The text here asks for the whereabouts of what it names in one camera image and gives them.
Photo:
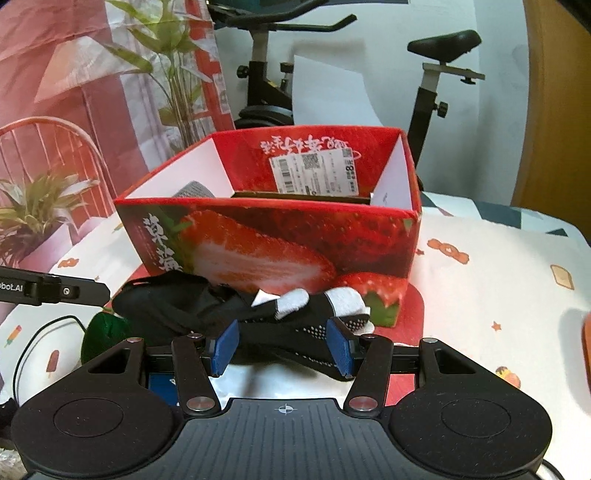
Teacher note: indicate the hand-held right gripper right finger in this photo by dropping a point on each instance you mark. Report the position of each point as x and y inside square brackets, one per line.
[340, 347]

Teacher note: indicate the black cloth bundle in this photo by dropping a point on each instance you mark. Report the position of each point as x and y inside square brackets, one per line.
[171, 304]

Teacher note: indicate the wooden headboard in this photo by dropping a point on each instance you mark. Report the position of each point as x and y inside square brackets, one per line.
[554, 115]

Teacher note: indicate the green mesh pouf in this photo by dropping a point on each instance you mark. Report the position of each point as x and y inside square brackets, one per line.
[105, 333]

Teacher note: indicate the black white dotted sock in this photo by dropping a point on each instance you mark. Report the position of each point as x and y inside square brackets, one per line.
[346, 302]
[288, 305]

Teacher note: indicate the teal geometric print sheet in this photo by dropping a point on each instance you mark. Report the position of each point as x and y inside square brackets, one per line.
[517, 214]

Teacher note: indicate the white foam board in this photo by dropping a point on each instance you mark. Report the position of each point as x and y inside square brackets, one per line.
[330, 92]

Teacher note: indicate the grey knitted cloth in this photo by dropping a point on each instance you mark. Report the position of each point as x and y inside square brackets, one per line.
[196, 190]

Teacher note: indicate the red strawberry print box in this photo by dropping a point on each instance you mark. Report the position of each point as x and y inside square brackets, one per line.
[277, 240]

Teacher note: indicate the blue packet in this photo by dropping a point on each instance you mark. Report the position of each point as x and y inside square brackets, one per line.
[162, 390]

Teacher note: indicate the black exercise bike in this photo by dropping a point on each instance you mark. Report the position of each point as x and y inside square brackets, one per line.
[263, 110]

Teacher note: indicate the printed backdrop cloth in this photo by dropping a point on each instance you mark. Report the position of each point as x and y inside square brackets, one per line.
[92, 101]

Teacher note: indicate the white candy print blanket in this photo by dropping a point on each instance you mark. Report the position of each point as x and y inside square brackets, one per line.
[498, 286]

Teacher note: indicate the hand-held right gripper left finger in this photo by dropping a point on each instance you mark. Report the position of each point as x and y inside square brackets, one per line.
[225, 347]

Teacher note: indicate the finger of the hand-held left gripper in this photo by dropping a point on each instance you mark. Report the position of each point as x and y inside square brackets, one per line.
[76, 290]

